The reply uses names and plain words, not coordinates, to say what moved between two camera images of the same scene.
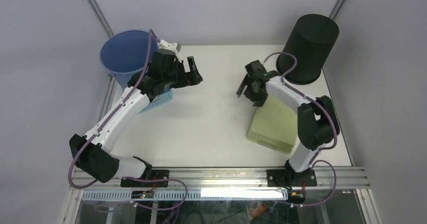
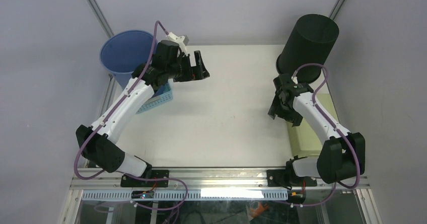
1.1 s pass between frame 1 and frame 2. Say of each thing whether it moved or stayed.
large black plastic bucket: stayed
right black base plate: stayed
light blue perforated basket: stayed
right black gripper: moved
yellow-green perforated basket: moved
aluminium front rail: stayed
